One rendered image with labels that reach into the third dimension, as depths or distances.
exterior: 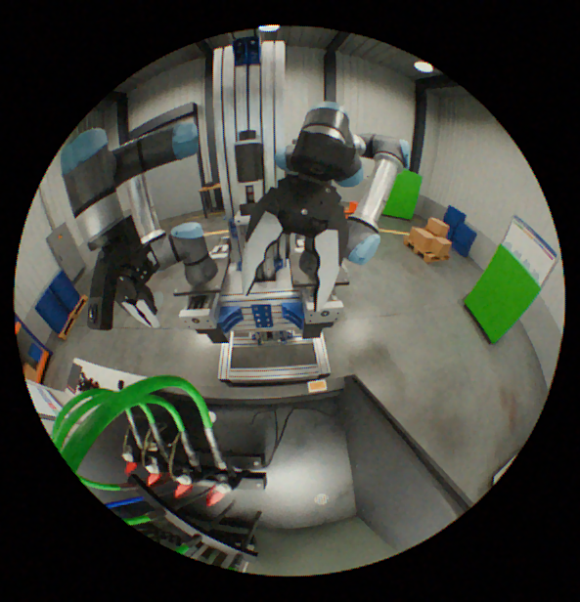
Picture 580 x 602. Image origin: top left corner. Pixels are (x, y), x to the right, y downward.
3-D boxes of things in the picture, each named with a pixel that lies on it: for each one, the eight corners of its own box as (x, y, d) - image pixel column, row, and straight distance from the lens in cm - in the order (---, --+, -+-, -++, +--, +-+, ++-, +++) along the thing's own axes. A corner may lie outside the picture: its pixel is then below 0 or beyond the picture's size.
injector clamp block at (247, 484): (267, 451, 63) (260, 457, 48) (270, 477, 65) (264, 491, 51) (176, 441, 75) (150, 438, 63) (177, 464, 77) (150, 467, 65)
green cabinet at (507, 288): (500, 332, 430) (539, 282, 405) (489, 347, 351) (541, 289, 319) (474, 297, 432) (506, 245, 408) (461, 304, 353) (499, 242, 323)
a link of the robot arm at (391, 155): (334, 253, 67) (380, 147, 87) (368, 272, 63) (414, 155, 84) (320, 246, 56) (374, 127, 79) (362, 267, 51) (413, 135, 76)
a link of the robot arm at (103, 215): (90, 205, 26) (66, 227, 33) (103, 237, 26) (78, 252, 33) (126, 187, 31) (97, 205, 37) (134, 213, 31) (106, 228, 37)
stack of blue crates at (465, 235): (436, 235, 689) (447, 203, 674) (443, 236, 728) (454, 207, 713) (460, 255, 624) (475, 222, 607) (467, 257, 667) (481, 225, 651)
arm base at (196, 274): (193, 265, 87) (186, 247, 83) (221, 262, 81) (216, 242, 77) (181, 286, 77) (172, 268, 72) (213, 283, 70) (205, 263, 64)
